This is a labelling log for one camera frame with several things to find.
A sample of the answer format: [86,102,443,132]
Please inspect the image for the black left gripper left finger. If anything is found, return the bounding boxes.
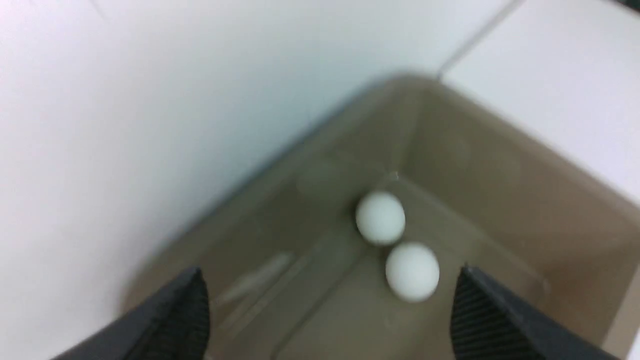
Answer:
[58,268,211,360]

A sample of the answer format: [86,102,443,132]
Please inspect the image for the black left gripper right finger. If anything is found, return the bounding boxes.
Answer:
[449,265,614,360]

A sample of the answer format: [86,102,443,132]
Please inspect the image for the plain white ping-pong ball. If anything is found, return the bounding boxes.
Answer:
[355,191,406,247]

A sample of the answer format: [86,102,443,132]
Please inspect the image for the tan plastic bin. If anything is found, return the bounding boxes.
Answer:
[121,75,639,360]

